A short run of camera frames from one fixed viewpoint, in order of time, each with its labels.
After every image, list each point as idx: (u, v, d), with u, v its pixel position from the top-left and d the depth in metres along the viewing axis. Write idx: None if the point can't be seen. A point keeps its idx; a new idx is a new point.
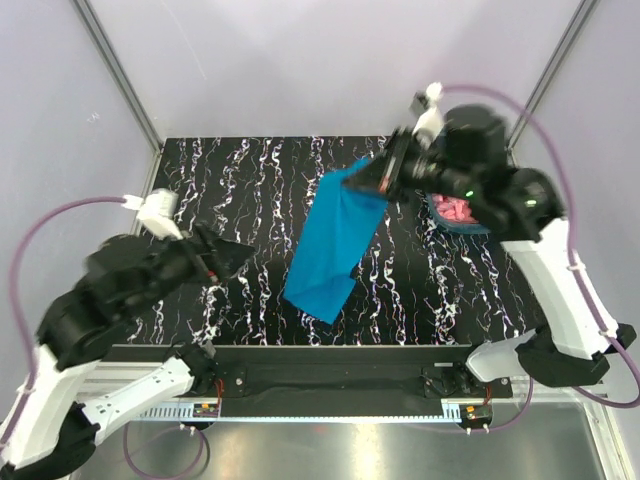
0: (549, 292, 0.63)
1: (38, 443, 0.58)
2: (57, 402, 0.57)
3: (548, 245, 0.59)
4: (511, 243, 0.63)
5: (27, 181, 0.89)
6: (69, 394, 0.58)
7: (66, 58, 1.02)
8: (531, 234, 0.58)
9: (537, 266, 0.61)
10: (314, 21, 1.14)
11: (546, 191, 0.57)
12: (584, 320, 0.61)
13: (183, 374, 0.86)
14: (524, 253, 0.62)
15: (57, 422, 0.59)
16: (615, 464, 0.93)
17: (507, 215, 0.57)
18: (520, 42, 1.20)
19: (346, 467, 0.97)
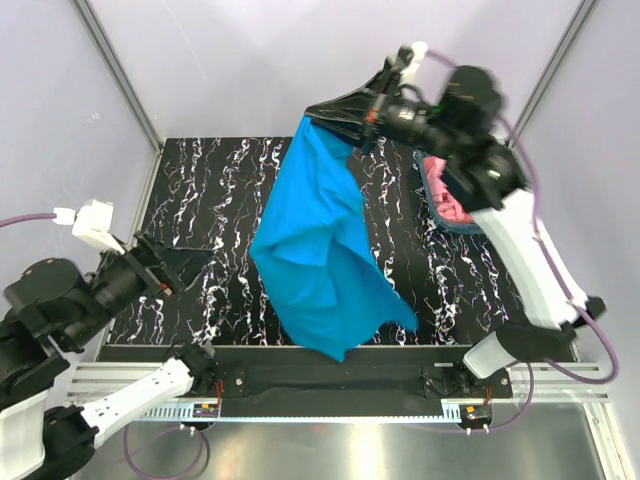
0: (516, 264, 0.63)
1: (18, 464, 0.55)
2: (19, 430, 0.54)
3: (511, 213, 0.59)
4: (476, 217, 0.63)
5: (27, 181, 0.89)
6: (29, 419, 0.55)
7: (66, 58, 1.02)
8: (495, 204, 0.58)
9: (501, 234, 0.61)
10: (314, 22, 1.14)
11: (511, 165, 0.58)
12: (552, 290, 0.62)
13: (183, 374, 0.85)
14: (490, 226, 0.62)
15: (30, 444, 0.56)
16: (614, 465, 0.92)
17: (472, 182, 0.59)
18: (520, 42, 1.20)
19: (346, 467, 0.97)
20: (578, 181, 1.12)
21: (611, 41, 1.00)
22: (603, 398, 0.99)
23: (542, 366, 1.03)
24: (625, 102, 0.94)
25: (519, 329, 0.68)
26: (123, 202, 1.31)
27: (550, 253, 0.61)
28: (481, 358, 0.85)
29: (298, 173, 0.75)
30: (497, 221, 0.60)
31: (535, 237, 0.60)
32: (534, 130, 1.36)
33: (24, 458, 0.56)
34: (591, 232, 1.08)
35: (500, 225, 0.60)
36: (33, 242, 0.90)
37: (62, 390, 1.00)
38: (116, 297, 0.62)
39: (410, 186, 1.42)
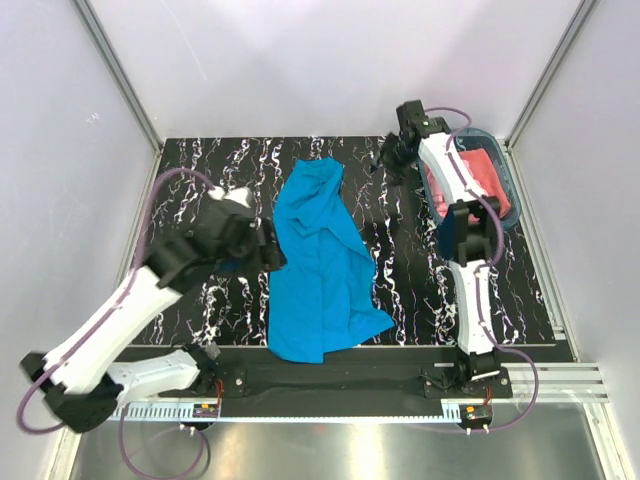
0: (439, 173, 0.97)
1: (94, 370, 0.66)
2: (130, 328, 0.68)
3: (433, 141, 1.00)
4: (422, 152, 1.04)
5: (27, 180, 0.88)
6: (134, 332, 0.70)
7: (66, 56, 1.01)
8: (423, 133, 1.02)
9: (429, 155, 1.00)
10: (314, 23, 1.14)
11: (436, 119, 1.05)
12: (452, 179, 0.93)
13: (191, 366, 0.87)
14: (426, 155, 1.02)
15: (108, 358, 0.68)
16: (614, 465, 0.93)
17: (415, 134, 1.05)
18: (521, 42, 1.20)
19: (347, 468, 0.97)
20: (578, 182, 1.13)
21: (610, 42, 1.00)
22: (603, 398, 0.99)
23: (542, 366, 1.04)
24: (624, 102, 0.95)
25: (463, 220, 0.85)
26: (124, 202, 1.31)
27: (458, 161, 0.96)
28: (464, 324, 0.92)
29: (295, 177, 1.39)
30: (424, 143, 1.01)
31: (446, 151, 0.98)
32: (534, 130, 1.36)
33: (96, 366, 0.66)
34: (590, 231, 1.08)
35: (425, 143, 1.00)
36: (33, 242, 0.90)
37: None
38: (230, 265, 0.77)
39: (410, 186, 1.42)
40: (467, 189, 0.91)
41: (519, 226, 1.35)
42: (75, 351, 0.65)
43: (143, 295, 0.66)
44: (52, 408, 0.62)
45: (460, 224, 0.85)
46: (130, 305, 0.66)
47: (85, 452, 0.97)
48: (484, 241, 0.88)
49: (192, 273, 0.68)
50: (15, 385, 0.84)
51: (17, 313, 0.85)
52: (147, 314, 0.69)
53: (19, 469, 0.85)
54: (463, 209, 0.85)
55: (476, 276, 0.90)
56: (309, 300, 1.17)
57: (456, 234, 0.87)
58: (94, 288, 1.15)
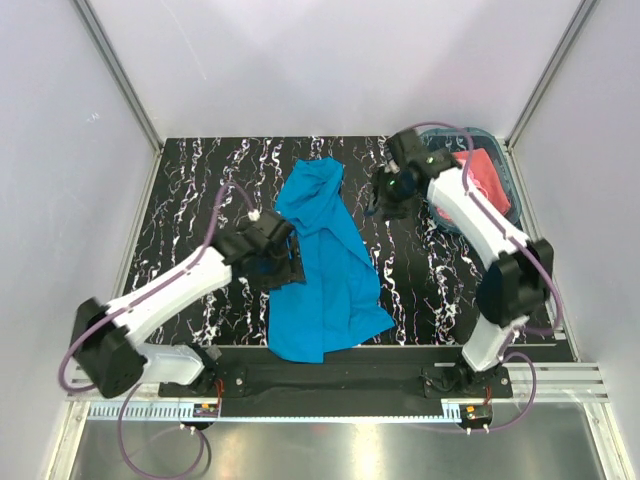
0: (466, 224, 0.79)
1: (148, 325, 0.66)
2: (188, 296, 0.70)
3: (446, 183, 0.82)
4: (438, 201, 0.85)
5: (26, 179, 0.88)
6: (183, 306, 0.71)
7: (65, 55, 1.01)
8: (431, 174, 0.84)
9: (445, 198, 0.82)
10: (314, 22, 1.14)
11: (443, 154, 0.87)
12: (485, 228, 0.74)
13: (198, 362, 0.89)
14: (444, 202, 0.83)
15: (158, 321, 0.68)
16: (615, 464, 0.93)
17: (420, 174, 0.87)
18: (521, 42, 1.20)
19: (346, 468, 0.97)
20: (578, 181, 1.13)
21: (610, 42, 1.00)
22: (603, 398, 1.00)
23: (542, 366, 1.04)
24: (625, 101, 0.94)
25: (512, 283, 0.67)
26: (124, 202, 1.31)
27: (485, 203, 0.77)
28: (478, 349, 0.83)
29: (295, 176, 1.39)
30: (436, 187, 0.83)
31: (467, 192, 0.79)
32: (534, 129, 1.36)
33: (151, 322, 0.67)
34: (590, 231, 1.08)
35: (437, 188, 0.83)
36: (32, 241, 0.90)
37: (63, 389, 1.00)
38: (265, 268, 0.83)
39: None
40: (506, 237, 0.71)
41: (519, 226, 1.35)
42: (141, 302, 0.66)
43: (211, 267, 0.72)
44: (108, 351, 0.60)
45: (507, 281, 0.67)
46: (197, 273, 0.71)
47: (85, 452, 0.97)
48: (540, 296, 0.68)
49: (247, 263, 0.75)
50: (16, 385, 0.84)
51: (17, 312, 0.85)
52: (204, 290, 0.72)
53: (20, 468, 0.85)
54: (509, 263, 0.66)
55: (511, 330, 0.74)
56: (310, 301, 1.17)
57: (503, 292, 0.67)
58: (94, 288, 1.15)
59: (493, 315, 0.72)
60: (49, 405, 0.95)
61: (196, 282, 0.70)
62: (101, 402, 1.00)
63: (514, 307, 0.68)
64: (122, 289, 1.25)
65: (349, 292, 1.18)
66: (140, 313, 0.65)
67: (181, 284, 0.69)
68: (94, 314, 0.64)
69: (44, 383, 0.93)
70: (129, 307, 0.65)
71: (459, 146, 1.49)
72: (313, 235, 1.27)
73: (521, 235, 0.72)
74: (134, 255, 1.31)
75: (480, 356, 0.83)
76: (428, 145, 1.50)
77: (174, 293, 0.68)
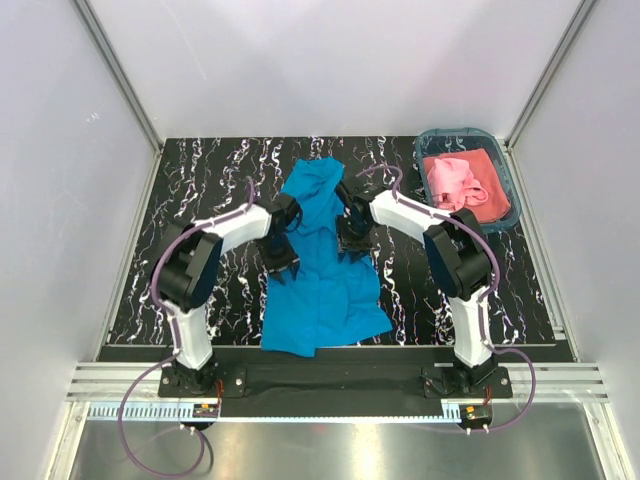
0: (409, 225, 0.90)
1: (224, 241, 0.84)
2: (245, 230, 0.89)
3: (381, 200, 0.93)
4: (381, 219, 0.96)
5: (26, 179, 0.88)
6: (238, 238, 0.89)
7: (65, 56, 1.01)
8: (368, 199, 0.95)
9: (385, 212, 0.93)
10: (314, 22, 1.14)
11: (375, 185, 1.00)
12: (420, 219, 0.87)
13: (209, 347, 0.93)
14: (386, 216, 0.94)
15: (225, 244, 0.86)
16: (615, 464, 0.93)
17: (363, 206, 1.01)
18: (521, 42, 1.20)
19: (346, 468, 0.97)
20: (578, 181, 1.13)
21: (610, 42, 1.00)
22: (603, 398, 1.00)
23: (542, 366, 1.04)
24: (625, 101, 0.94)
25: (451, 250, 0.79)
26: (124, 202, 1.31)
27: (414, 201, 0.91)
28: (463, 339, 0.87)
29: (295, 175, 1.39)
30: (375, 207, 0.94)
31: (397, 200, 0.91)
32: (534, 129, 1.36)
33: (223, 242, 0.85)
34: (589, 231, 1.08)
35: (375, 206, 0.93)
36: (32, 241, 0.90)
37: (63, 389, 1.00)
38: (278, 247, 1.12)
39: (409, 186, 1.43)
40: (433, 216, 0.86)
41: (518, 226, 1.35)
42: (219, 225, 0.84)
43: (260, 212, 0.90)
44: (206, 249, 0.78)
45: (444, 249, 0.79)
46: (253, 213, 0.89)
47: (85, 452, 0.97)
48: (483, 261, 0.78)
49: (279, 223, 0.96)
50: (15, 385, 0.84)
51: (18, 312, 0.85)
52: (252, 230, 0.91)
53: (21, 467, 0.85)
54: (440, 233, 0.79)
55: (479, 305, 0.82)
56: (307, 296, 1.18)
57: (445, 261, 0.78)
58: (95, 287, 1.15)
59: (451, 293, 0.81)
60: (50, 404, 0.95)
61: (252, 217, 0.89)
62: (101, 403, 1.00)
63: (463, 275, 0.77)
64: (122, 289, 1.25)
65: (347, 291, 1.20)
66: (220, 230, 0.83)
67: (242, 219, 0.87)
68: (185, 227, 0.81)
69: (45, 383, 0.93)
70: (213, 223, 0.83)
71: (459, 145, 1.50)
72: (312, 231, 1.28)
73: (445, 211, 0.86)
74: (134, 254, 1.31)
75: (469, 349, 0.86)
76: (429, 145, 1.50)
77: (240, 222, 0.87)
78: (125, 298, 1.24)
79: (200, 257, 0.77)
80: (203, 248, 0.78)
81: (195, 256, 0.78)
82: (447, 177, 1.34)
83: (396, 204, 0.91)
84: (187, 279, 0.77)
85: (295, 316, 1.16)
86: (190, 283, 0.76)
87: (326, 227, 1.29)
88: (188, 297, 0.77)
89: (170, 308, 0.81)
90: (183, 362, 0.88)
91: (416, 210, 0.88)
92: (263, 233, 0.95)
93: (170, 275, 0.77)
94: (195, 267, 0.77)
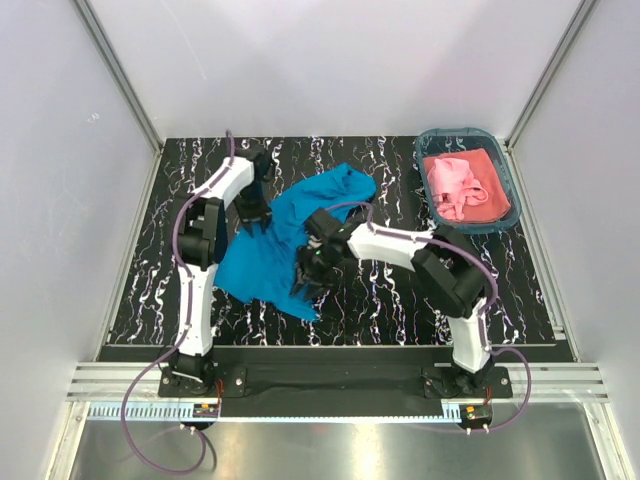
0: (396, 255, 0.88)
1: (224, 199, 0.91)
2: (235, 186, 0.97)
3: (358, 234, 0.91)
4: (365, 253, 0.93)
5: (27, 179, 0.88)
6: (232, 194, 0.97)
7: (65, 56, 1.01)
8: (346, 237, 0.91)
9: (364, 246, 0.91)
10: (314, 21, 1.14)
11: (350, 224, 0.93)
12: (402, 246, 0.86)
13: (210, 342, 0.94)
14: (369, 250, 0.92)
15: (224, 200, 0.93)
16: (615, 464, 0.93)
17: (341, 246, 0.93)
18: (521, 42, 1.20)
19: (346, 467, 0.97)
20: (578, 181, 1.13)
21: (610, 42, 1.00)
22: (603, 398, 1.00)
23: (542, 366, 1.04)
24: (625, 101, 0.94)
25: (443, 271, 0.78)
26: (124, 202, 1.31)
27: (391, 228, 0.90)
28: (464, 346, 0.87)
29: (326, 176, 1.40)
30: (354, 244, 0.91)
31: (374, 231, 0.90)
32: (534, 129, 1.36)
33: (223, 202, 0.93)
34: (589, 231, 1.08)
35: (353, 243, 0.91)
36: (32, 241, 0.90)
37: (63, 389, 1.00)
38: (253, 201, 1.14)
39: (410, 186, 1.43)
40: (415, 239, 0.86)
41: (519, 226, 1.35)
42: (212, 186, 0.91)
43: (243, 164, 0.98)
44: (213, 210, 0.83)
45: (436, 271, 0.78)
46: (238, 168, 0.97)
47: (85, 452, 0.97)
48: (477, 273, 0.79)
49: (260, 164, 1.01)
50: (15, 385, 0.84)
51: (18, 312, 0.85)
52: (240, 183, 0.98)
53: (21, 467, 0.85)
54: (429, 257, 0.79)
55: (479, 317, 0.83)
56: (264, 254, 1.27)
57: (443, 285, 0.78)
58: (95, 287, 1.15)
59: (456, 314, 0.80)
60: (50, 404, 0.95)
61: (238, 169, 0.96)
62: (102, 402, 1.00)
63: (462, 293, 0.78)
64: (122, 288, 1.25)
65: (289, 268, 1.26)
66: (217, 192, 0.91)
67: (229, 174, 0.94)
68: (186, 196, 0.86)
69: (45, 383, 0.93)
70: (209, 189, 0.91)
71: (459, 145, 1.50)
72: (298, 198, 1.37)
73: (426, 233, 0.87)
74: (134, 254, 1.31)
75: (470, 355, 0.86)
76: (429, 145, 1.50)
77: (229, 179, 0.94)
78: (125, 298, 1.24)
79: (211, 218, 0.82)
80: (211, 209, 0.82)
81: (206, 219, 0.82)
82: (447, 178, 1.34)
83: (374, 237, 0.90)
84: (205, 240, 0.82)
85: (248, 263, 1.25)
86: (209, 242, 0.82)
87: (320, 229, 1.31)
88: (210, 254, 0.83)
89: (190, 271, 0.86)
90: (185, 348, 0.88)
91: (396, 237, 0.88)
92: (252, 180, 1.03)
93: (190, 239, 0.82)
94: (208, 227, 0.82)
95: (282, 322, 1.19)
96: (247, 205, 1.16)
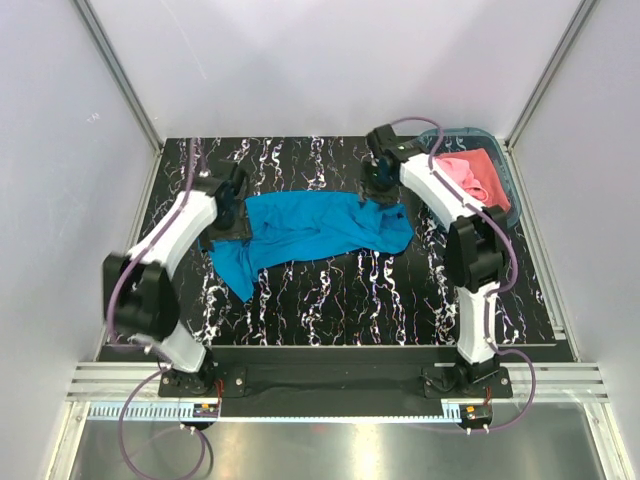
0: (435, 201, 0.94)
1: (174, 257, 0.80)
2: (186, 236, 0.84)
3: (415, 165, 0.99)
4: (409, 183, 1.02)
5: (26, 178, 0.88)
6: (186, 242, 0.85)
7: (65, 55, 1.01)
8: (402, 159, 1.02)
9: (413, 176, 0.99)
10: (315, 21, 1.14)
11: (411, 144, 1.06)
12: (445, 195, 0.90)
13: (202, 346, 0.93)
14: (417, 185, 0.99)
15: (175, 255, 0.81)
16: (614, 464, 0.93)
17: (392, 161, 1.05)
18: (521, 43, 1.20)
19: (346, 467, 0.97)
20: (578, 181, 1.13)
21: (610, 42, 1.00)
22: (603, 398, 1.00)
23: (542, 366, 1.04)
24: (625, 102, 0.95)
25: (471, 242, 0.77)
26: (124, 201, 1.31)
27: (445, 178, 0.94)
28: (468, 336, 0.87)
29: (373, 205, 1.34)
30: (406, 169, 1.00)
31: (431, 172, 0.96)
32: (533, 130, 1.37)
33: (171, 259, 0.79)
34: (589, 231, 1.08)
35: (407, 171, 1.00)
36: (31, 240, 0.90)
37: (63, 389, 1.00)
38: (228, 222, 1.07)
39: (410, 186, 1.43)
40: (464, 204, 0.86)
41: (519, 226, 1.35)
42: (159, 240, 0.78)
43: (197, 204, 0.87)
44: (151, 279, 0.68)
45: (464, 241, 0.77)
46: (192, 210, 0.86)
47: (85, 452, 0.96)
48: (497, 257, 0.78)
49: (223, 195, 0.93)
50: (15, 384, 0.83)
51: (18, 312, 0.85)
52: (196, 225, 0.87)
53: (22, 466, 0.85)
54: (466, 225, 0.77)
55: (486, 299, 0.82)
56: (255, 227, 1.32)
57: (462, 255, 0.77)
58: (95, 287, 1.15)
59: (460, 282, 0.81)
60: (50, 404, 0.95)
61: (192, 213, 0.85)
62: (101, 402, 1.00)
63: (475, 269, 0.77)
64: None
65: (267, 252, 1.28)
66: (160, 249, 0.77)
67: (182, 219, 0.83)
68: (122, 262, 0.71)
69: (45, 382, 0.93)
70: (150, 247, 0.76)
71: (459, 145, 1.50)
72: (337, 204, 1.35)
73: (477, 204, 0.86)
74: None
75: (471, 344, 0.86)
76: (429, 145, 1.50)
77: (179, 225, 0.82)
78: None
79: (151, 286, 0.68)
80: (153, 276, 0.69)
81: (144, 288, 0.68)
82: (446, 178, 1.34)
83: (429, 178, 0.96)
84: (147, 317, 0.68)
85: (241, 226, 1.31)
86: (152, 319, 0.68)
87: (321, 244, 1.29)
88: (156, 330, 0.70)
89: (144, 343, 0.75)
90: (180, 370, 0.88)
91: (447, 189, 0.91)
92: (211, 217, 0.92)
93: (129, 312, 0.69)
94: (149, 300, 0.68)
95: (283, 321, 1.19)
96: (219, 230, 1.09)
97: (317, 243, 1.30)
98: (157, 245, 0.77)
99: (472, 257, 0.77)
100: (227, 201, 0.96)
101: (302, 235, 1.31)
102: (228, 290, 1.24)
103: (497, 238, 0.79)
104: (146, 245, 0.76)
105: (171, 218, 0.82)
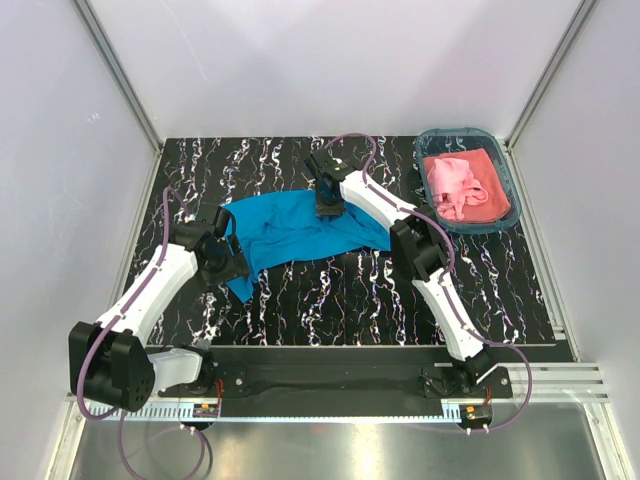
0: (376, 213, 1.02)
1: (147, 321, 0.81)
2: (162, 296, 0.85)
3: (351, 181, 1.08)
4: (349, 195, 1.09)
5: (26, 179, 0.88)
6: (165, 299, 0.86)
7: (65, 55, 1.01)
8: (340, 178, 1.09)
9: (352, 192, 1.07)
10: (315, 21, 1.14)
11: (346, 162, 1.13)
12: (383, 207, 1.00)
13: (196, 354, 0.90)
14: (357, 198, 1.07)
15: (150, 318, 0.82)
16: (615, 465, 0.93)
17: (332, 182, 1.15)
18: (521, 42, 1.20)
19: (346, 467, 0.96)
20: (578, 181, 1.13)
21: (611, 41, 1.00)
22: (603, 398, 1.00)
23: (542, 366, 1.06)
24: (625, 102, 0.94)
25: (408, 240, 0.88)
26: (123, 201, 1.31)
27: (381, 190, 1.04)
28: (448, 333, 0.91)
29: None
30: (344, 187, 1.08)
31: (366, 185, 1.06)
32: (534, 129, 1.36)
33: (144, 323, 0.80)
34: (589, 231, 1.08)
35: (344, 186, 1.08)
36: (31, 240, 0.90)
37: (62, 389, 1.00)
38: (217, 262, 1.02)
39: (410, 186, 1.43)
40: (398, 209, 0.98)
41: (519, 226, 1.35)
42: (130, 306, 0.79)
43: (175, 258, 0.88)
44: (117, 356, 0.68)
45: (405, 242, 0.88)
46: (168, 268, 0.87)
47: (85, 452, 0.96)
48: (435, 249, 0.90)
49: (205, 247, 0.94)
50: (14, 384, 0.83)
51: (17, 312, 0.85)
52: (177, 279, 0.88)
53: (22, 466, 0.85)
54: (403, 228, 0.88)
55: (443, 286, 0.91)
56: (257, 227, 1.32)
57: (406, 252, 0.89)
58: (95, 286, 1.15)
59: (411, 275, 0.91)
60: (50, 404, 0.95)
61: (170, 272, 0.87)
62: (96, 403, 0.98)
63: (418, 261, 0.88)
64: (121, 288, 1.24)
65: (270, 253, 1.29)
66: (131, 319, 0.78)
67: (157, 278, 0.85)
68: (91, 336, 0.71)
69: (45, 382, 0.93)
70: (122, 315, 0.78)
71: (459, 145, 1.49)
72: None
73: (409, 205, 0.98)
74: (134, 254, 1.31)
75: (454, 340, 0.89)
76: (429, 145, 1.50)
77: (155, 288, 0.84)
78: None
79: (119, 360, 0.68)
80: (118, 352, 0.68)
81: (113, 363, 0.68)
82: (447, 177, 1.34)
83: (366, 191, 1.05)
84: (116, 389, 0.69)
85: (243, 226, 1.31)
86: (120, 392, 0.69)
87: (323, 243, 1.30)
88: (125, 403, 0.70)
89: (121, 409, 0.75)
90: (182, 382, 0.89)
91: (383, 200, 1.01)
92: (193, 271, 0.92)
93: (100, 381, 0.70)
94: (116, 374, 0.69)
95: (282, 321, 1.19)
96: (212, 269, 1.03)
97: (319, 243, 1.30)
98: (128, 311, 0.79)
99: (412, 252, 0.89)
100: (211, 249, 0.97)
101: (303, 234, 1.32)
102: (228, 290, 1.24)
103: (433, 231, 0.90)
104: (117, 313, 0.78)
105: (148, 278, 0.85)
